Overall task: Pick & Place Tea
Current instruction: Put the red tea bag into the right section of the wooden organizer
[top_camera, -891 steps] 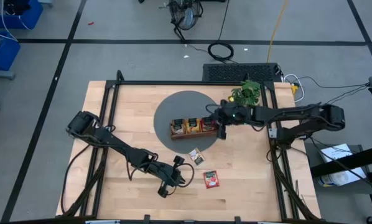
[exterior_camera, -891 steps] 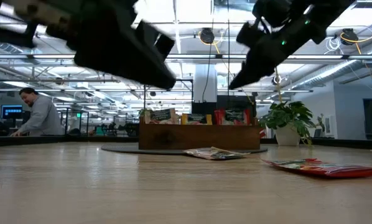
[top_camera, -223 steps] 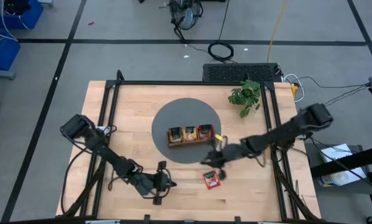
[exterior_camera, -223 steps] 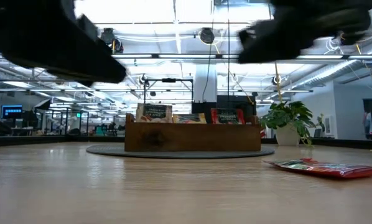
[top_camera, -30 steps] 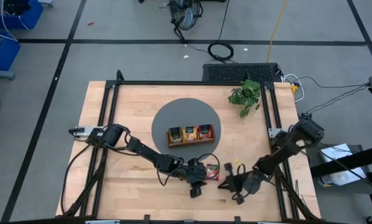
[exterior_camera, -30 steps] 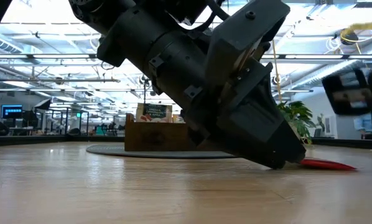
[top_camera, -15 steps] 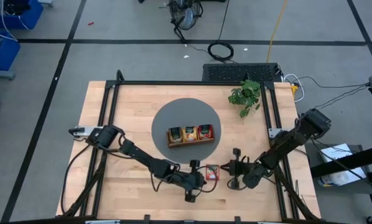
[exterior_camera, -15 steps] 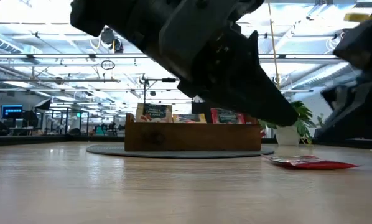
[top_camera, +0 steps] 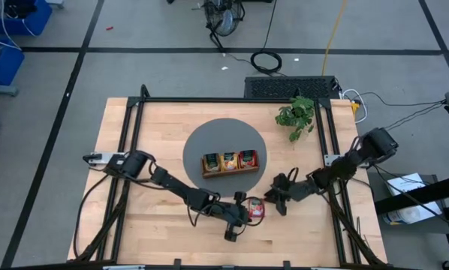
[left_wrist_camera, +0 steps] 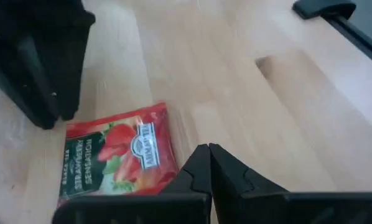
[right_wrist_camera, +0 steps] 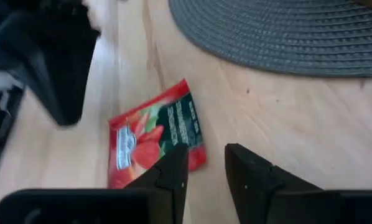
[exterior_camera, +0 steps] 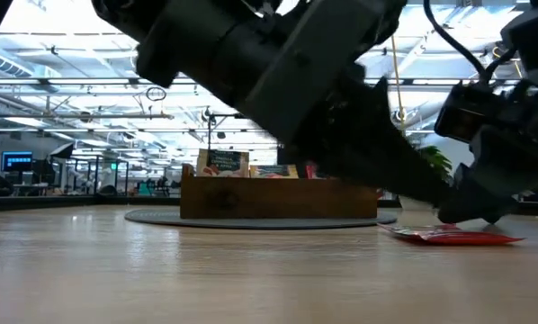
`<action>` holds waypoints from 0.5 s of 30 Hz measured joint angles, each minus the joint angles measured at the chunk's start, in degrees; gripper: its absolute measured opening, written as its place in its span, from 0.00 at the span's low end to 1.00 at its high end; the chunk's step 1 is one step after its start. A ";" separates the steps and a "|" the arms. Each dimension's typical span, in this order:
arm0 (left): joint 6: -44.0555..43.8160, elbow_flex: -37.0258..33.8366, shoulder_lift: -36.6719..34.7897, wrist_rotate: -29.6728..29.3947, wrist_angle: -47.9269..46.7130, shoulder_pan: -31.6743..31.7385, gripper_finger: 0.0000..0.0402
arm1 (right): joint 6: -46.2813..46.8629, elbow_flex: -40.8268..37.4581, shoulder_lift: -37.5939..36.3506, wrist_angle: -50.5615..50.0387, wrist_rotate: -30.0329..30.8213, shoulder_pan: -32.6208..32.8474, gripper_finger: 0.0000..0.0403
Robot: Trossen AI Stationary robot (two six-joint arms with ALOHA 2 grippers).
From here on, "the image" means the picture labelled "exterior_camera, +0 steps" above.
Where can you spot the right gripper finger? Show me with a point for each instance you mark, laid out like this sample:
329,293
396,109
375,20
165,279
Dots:
476,202

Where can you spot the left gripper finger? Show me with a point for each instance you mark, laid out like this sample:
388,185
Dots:
363,144

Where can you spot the red strawberry tea bag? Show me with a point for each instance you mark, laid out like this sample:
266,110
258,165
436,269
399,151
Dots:
311,172
449,237

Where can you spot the orange mango tea bag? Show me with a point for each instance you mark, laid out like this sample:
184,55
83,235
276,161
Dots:
273,171

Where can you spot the wooden tea organizer box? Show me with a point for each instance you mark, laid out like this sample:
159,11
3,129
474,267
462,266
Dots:
273,198

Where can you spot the green plant in white pot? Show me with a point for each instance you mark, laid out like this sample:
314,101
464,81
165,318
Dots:
435,162

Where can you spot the grey round woven placemat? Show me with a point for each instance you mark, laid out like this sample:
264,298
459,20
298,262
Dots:
161,217

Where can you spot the grey ceiling pipe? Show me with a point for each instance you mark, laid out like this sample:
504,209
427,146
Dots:
71,116

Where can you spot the blue lit monitor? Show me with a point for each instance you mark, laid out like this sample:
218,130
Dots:
16,160

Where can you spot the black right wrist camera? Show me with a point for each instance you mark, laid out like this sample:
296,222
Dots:
464,114

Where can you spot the black metal gantry frame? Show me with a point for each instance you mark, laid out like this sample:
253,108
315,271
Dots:
209,130

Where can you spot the silver ceiling air duct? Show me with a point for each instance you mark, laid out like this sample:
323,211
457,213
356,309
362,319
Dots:
3,63

